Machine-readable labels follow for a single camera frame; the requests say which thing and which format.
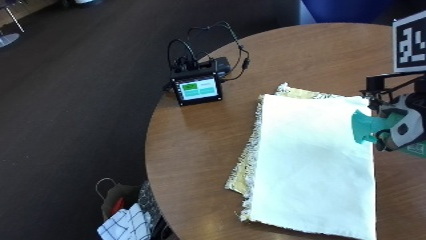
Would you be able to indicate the metal chair base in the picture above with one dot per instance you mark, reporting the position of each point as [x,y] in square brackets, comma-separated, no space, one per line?
[8,33]

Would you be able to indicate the green spray bottle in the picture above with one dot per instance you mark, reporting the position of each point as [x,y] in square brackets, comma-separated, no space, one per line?
[367,126]

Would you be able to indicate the small black touchscreen device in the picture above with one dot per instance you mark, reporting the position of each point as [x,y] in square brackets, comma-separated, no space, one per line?
[197,85]

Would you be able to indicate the blue chair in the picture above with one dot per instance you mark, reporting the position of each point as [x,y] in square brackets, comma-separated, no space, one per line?
[346,10]

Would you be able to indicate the black patterned bag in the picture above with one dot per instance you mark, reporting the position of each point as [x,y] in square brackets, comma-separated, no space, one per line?
[147,203]

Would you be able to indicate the gold patterned cloth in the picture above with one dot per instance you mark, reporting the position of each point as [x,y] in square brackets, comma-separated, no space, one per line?
[247,166]

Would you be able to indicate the brown bag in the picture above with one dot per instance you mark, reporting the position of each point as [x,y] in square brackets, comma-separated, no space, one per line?
[115,200]

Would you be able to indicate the white cube with black markers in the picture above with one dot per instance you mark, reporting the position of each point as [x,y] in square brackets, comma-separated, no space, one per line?
[410,41]

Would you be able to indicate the white checked cloth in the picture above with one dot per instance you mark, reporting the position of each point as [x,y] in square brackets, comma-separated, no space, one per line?
[126,223]

